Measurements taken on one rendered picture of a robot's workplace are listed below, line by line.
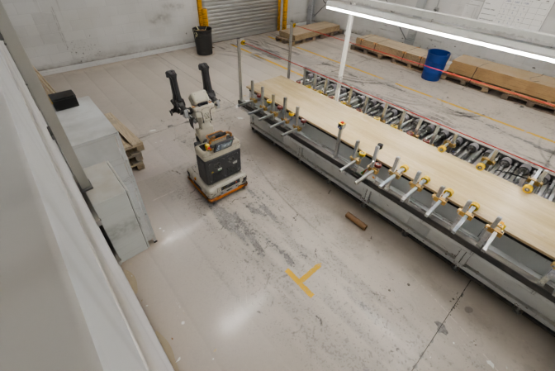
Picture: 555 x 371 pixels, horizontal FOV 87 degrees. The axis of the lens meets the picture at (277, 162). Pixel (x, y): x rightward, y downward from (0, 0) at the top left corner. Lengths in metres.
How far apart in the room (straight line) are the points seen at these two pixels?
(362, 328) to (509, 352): 1.35
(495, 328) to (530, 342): 0.29
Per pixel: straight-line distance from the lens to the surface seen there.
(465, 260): 3.92
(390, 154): 3.81
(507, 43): 3.01
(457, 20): 3.12
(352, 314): 3.37
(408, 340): 3.45
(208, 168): 3.80
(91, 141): 2.90
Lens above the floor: 2.97
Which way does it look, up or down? 38 degrees down
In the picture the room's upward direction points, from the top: 3 degrees clockwise
